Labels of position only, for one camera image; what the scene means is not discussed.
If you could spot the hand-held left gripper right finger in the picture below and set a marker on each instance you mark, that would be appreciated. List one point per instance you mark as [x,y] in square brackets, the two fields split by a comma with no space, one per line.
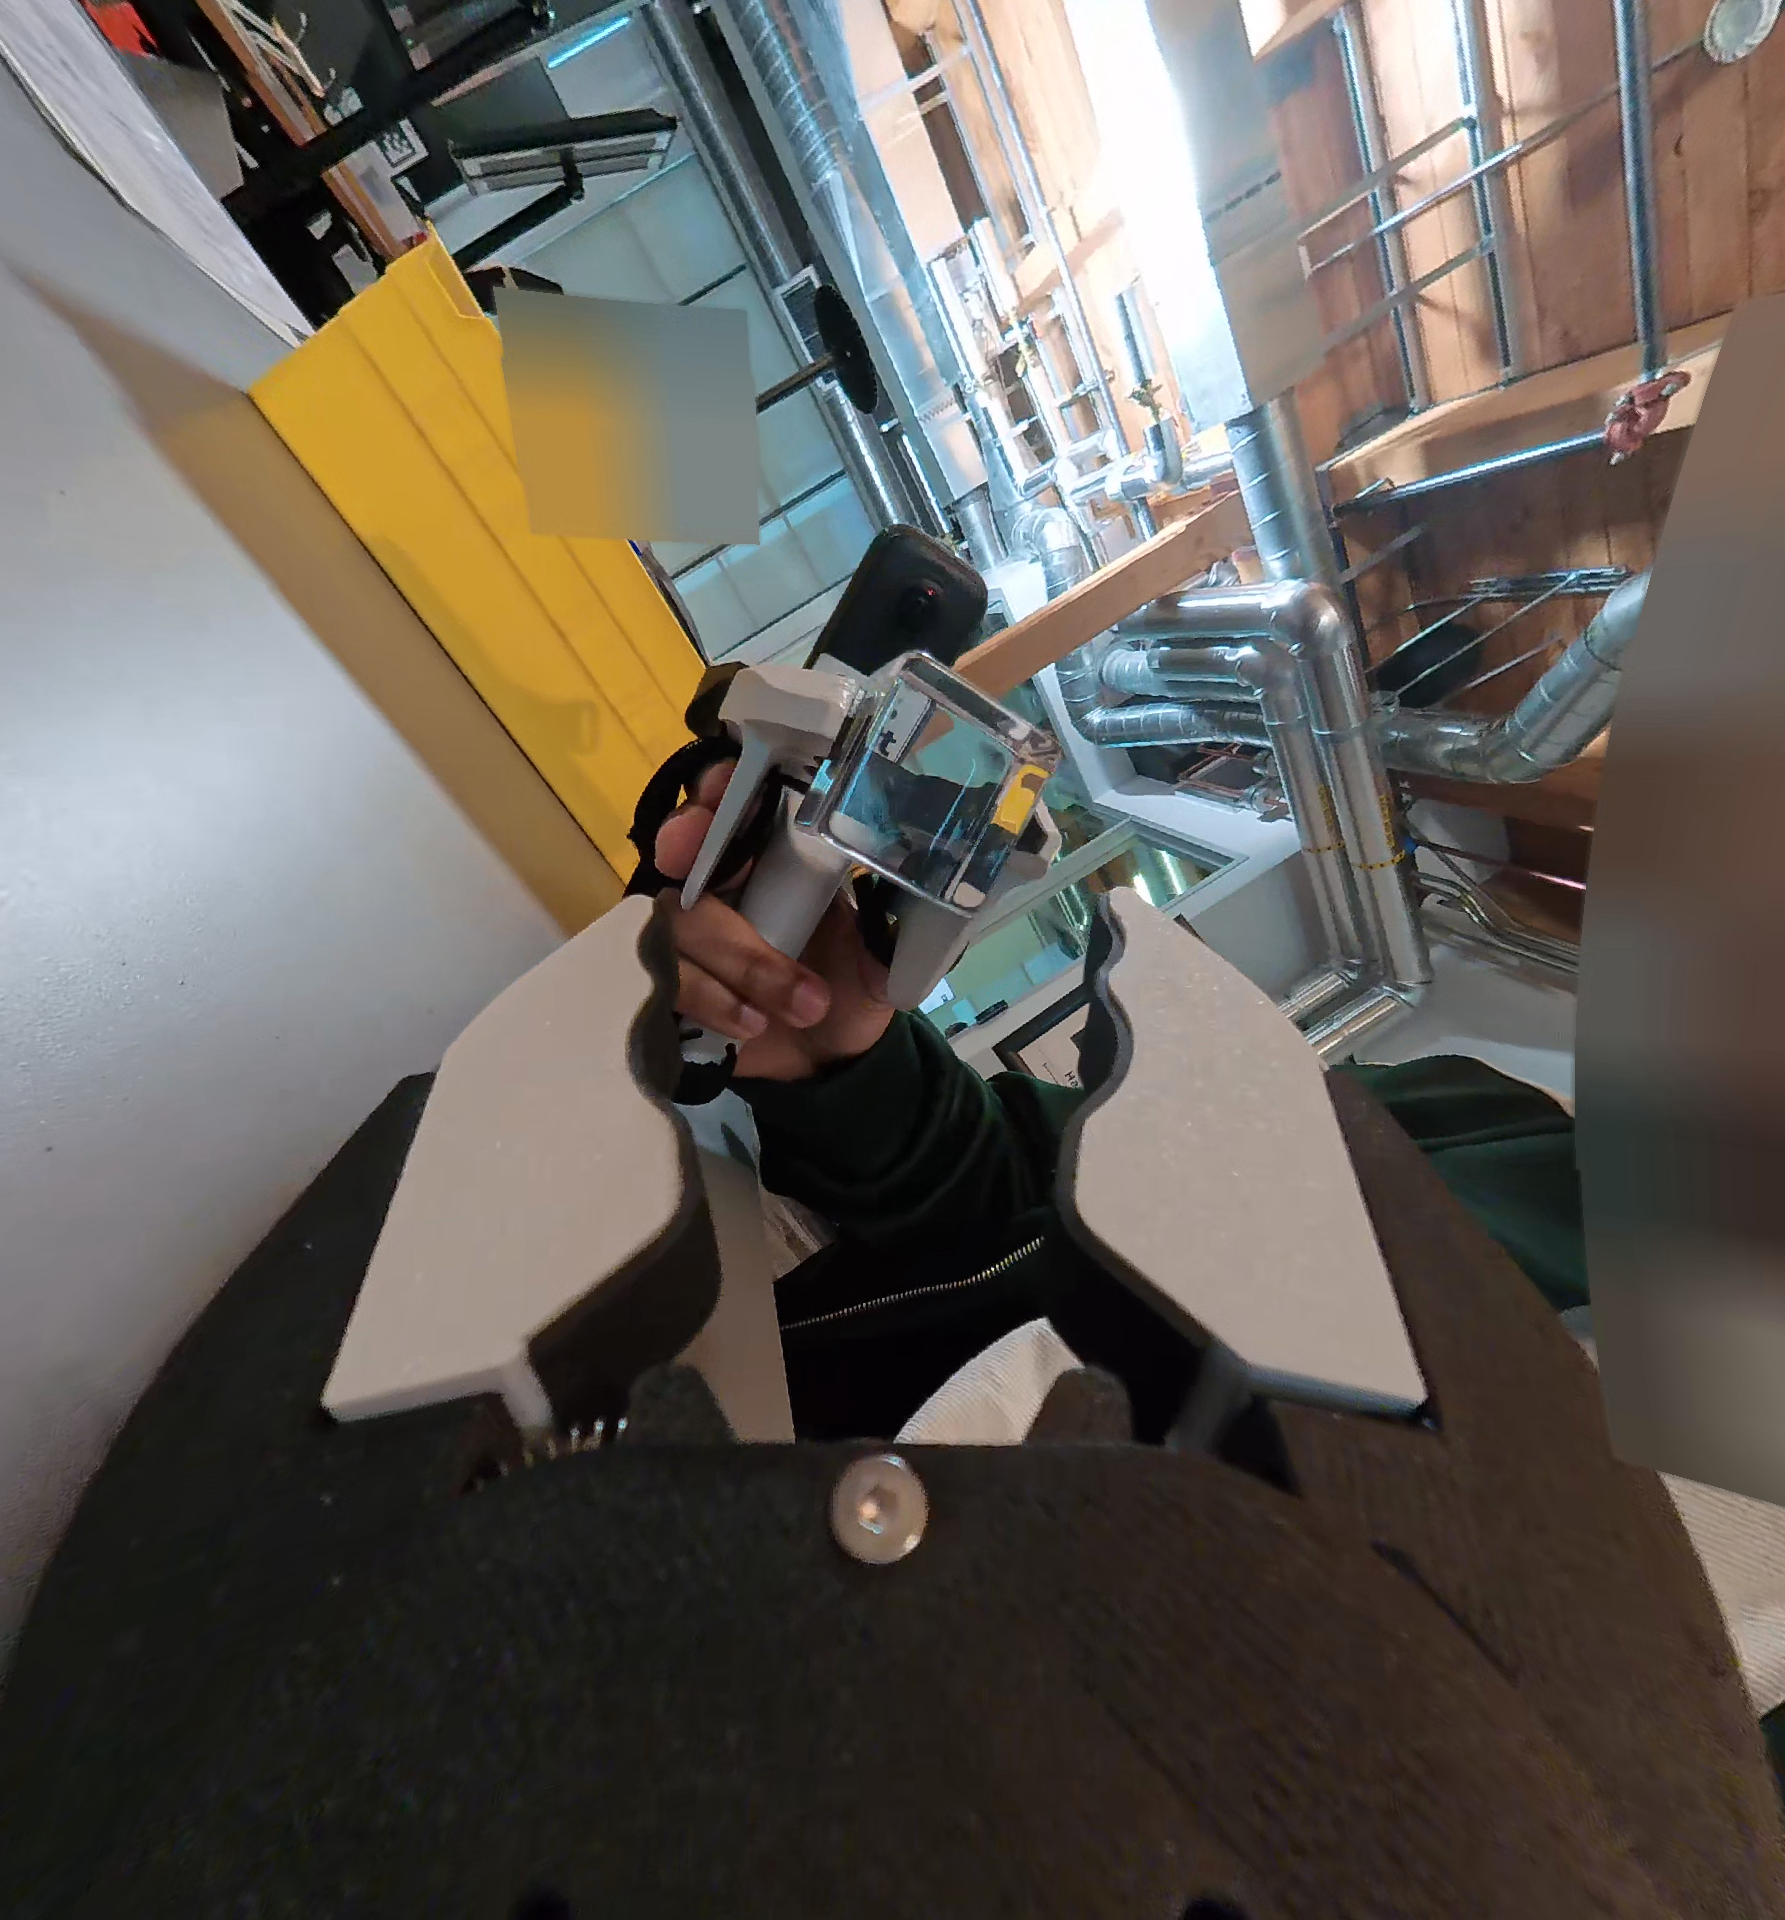
[1223,1170]

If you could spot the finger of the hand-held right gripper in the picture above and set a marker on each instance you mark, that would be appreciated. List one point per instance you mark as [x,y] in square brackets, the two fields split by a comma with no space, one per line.
[794,702]
[931,952]

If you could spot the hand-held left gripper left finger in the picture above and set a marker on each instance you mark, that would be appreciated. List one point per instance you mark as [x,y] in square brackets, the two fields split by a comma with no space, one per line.
[534,1170]

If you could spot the clear acrylic cube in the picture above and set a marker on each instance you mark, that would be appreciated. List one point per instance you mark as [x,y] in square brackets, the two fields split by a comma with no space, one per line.
[922,779]

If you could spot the person's right forearm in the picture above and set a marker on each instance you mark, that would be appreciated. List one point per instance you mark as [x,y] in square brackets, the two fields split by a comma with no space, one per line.
[922,1139]

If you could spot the person's right hand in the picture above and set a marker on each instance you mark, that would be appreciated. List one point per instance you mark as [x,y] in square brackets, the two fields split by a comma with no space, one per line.
[772,998]

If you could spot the wooden pillar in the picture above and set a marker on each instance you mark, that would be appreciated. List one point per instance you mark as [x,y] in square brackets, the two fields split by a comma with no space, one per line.
[1103,593]

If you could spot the black round lamp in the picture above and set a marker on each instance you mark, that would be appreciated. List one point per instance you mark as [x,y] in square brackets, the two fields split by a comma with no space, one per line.
[844,345]

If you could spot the silver pipe cluster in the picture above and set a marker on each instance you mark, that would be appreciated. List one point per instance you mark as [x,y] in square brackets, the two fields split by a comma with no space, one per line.
[1282,629]

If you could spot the yellow plastic bin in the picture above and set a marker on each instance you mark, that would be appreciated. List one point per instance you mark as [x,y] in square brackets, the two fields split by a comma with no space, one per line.
[442,495]

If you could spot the small marker tag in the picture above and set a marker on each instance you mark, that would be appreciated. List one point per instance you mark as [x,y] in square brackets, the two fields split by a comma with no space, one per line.
[400,146]

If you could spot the silver spiral duct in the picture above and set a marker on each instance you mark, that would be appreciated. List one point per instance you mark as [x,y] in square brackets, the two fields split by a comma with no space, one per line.
[810,195]

